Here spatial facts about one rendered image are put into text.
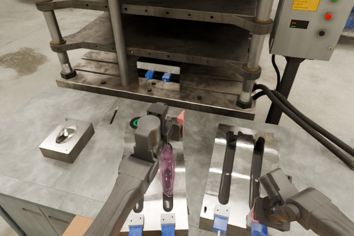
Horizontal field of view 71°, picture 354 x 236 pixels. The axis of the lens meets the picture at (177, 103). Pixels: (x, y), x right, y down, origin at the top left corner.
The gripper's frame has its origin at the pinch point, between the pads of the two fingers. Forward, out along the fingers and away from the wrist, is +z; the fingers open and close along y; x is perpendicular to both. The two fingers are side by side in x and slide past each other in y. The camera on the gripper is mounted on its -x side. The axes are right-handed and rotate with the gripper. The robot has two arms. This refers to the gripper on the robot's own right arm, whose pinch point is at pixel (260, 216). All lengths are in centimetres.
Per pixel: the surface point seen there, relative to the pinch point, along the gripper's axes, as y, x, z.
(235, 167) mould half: 7.2, -17.7, 12.3
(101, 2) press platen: 94, -81, 10
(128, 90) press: 72, -59, 52
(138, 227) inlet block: 35.7, 13.9, 11.3
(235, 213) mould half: 5.9, 0.2, 6.5
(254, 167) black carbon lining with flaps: 0.4, -19.7, 11.0
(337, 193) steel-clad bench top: -35.4, -22.1, 13.6
